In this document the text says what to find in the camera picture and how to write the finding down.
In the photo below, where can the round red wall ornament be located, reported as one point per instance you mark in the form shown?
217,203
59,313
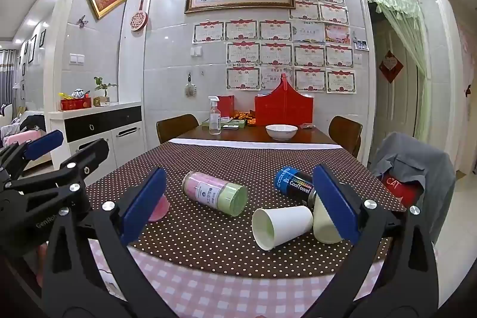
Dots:
138,20

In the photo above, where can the black and blue canister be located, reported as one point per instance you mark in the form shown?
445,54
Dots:
296,184

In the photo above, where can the pink checkered tablecloth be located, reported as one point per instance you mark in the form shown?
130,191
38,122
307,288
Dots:
223,297

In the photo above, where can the clear spray bottle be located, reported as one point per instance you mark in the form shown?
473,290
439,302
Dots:
214,118

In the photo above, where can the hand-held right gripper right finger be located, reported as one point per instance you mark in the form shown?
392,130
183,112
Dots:
335,206

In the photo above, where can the orange snack packets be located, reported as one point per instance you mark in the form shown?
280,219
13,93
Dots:
246,117

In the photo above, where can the small potted plant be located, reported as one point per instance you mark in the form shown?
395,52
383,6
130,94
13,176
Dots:
101,89

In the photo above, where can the pink and green canister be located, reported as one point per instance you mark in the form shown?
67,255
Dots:
212,191

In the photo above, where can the green sheer curtain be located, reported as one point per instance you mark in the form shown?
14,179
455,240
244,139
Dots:
408,42

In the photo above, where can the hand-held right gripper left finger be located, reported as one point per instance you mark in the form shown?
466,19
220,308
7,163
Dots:
143,208

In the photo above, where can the white bowl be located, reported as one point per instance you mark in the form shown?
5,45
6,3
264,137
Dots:
281,131

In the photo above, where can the red box with trinkets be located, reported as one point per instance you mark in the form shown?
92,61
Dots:
76,103

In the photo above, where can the small red box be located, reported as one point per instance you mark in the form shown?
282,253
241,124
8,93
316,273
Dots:
225,106

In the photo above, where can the white sideboard cabinet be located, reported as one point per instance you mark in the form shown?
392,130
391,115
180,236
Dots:
97,133

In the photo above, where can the red diamond door decoration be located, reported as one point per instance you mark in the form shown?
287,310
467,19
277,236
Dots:
390,66

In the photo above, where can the brown wooden chair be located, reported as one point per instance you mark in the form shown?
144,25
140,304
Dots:
177,128
344,133

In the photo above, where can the green flat box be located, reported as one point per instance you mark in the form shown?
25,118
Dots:
210,123

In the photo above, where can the small wall photo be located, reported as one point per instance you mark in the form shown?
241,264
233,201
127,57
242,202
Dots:
361,44

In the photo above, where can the butterfly wall decoration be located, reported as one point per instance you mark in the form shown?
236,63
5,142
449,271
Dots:
82,20

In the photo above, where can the group of wall certificates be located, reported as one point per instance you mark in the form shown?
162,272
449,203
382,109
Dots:
275,53

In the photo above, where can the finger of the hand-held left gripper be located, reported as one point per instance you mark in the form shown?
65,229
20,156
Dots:
87,154
43,144

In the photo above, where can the grey jacket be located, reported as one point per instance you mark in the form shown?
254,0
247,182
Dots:
413,161

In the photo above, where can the brown polka dot tablecloth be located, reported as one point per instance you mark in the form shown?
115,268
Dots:
208,243

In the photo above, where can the white paper cup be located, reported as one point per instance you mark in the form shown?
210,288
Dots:
324,225
287,225

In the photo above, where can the hanging wall brush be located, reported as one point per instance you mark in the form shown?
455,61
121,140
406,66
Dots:
190,87

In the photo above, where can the wall light switch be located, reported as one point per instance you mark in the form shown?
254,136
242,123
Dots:
196,51
76,59

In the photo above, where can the red garment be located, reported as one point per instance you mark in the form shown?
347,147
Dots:
400,187

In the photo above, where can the red gift basket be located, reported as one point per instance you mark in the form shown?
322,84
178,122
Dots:
283,107

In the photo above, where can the sofa with cushions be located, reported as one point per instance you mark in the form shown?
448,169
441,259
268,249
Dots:
22,128

